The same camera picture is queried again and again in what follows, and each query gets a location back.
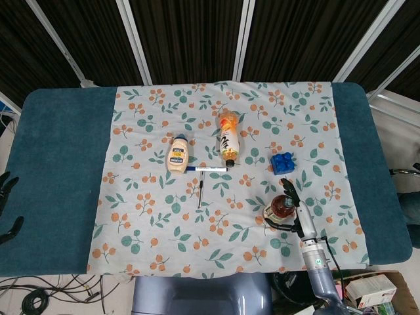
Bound blue studded toy block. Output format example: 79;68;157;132
270;152;297;177

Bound floral orange green tablecloth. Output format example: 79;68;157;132
85;80;371;279

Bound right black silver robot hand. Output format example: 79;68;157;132
265;178;319;243

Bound dark blue chair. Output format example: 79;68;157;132
389;167;420;227

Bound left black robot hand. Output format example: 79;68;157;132
0;171;26;245

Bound white red carton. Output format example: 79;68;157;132
345;274;398;308

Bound brown cardboard box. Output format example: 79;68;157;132
329;270;411;315

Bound black floor cables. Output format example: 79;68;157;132
0;274;133;315

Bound dark sauce jar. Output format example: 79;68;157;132
262;194;297;228

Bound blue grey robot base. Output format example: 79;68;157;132
131;272;274;315

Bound black round bin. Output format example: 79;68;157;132
270;270;329;309

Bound white marker blue cap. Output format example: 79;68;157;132
186;166;228;173

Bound teal velvet table cover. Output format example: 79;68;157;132
0;81;413;277

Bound orange juice plastic bottle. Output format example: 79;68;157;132
215;110;241;169

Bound black folding screen white frames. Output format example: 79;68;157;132
0;0;420;114

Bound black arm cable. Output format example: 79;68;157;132
315;235;345;289

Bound cream mayonnaise squeeze bottle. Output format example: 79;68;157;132
165;134;189;175

